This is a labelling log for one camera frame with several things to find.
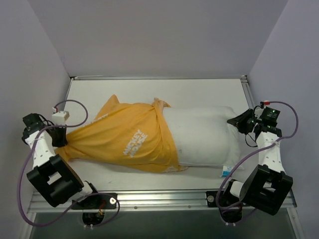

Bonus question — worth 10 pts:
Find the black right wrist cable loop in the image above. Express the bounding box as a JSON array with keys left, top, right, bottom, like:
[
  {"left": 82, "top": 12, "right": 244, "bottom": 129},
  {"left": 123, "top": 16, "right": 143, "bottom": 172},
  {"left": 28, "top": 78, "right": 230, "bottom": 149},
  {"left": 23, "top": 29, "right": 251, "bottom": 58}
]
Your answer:
[{"left": 244, "top": 133, "right": 260, "bottom": 148}]

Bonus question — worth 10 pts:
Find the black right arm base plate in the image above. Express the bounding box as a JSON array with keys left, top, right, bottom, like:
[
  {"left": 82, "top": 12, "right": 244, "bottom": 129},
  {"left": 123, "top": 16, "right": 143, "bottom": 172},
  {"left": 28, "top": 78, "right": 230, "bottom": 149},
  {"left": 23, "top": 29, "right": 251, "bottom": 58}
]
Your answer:
[{"left": 206, "top": 190, "right": 245, "bottom": 209}]

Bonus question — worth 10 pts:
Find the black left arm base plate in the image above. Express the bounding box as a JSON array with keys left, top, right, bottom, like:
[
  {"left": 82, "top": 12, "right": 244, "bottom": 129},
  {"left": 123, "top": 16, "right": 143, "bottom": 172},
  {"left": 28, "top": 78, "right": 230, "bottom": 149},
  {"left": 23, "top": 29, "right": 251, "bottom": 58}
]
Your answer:
[{"left": 71, "top": 193, "right": 118, "bottom": 210}]

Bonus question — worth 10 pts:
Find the blue white pillow label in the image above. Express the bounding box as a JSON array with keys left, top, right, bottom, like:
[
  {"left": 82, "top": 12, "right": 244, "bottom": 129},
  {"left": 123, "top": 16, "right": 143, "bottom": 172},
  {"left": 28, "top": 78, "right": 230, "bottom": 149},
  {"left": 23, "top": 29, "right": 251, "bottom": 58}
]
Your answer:
[{"left": 221, "top": 165, "right": 233, "bottom": 177}]

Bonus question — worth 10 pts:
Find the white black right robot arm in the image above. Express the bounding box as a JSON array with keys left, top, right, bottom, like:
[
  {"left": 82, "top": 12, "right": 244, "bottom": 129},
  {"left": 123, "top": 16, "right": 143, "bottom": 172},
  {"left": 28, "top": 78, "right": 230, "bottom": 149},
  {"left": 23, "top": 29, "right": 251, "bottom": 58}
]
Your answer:
[{"left": 219, "top": 102, "right": 293, "bottom": 215}]

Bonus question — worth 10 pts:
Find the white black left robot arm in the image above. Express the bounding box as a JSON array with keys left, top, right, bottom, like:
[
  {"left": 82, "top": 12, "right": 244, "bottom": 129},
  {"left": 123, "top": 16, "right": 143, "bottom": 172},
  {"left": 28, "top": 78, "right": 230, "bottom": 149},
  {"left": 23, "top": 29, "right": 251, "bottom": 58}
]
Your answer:
[{"left": 22, "top": 113, "right": 101, "bottom": 209}]

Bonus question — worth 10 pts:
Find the white pillow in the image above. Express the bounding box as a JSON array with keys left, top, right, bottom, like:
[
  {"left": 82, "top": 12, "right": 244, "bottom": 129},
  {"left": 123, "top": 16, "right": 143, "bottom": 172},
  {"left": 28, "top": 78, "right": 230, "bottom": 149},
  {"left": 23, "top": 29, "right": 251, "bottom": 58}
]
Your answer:
[{"left": 163, "top": 106, "right": 241, "bottom": 167}]

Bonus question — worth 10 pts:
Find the orange pillowcase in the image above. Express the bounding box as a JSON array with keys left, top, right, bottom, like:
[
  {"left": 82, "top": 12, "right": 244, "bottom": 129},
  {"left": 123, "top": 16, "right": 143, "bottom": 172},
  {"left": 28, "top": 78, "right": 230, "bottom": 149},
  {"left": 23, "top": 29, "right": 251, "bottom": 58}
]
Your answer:
[{"left": 55, "top": 95, "right": 187, "bottom": 173}]

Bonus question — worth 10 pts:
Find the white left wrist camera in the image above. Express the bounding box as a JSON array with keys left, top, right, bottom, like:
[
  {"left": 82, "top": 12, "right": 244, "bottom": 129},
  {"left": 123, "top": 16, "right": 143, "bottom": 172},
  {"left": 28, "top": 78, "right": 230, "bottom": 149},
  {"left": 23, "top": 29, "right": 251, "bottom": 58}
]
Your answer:
[{"left": 51, "top": 107, "right": 70, "bottom": 125}]

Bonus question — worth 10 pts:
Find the aluminium front rail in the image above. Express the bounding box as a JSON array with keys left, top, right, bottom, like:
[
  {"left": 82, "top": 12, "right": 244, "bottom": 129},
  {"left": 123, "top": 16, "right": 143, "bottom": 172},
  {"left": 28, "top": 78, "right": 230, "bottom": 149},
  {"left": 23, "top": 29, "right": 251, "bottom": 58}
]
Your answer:
[{"left": 27, "top": 190, "right": 297, "bottom": 213}]

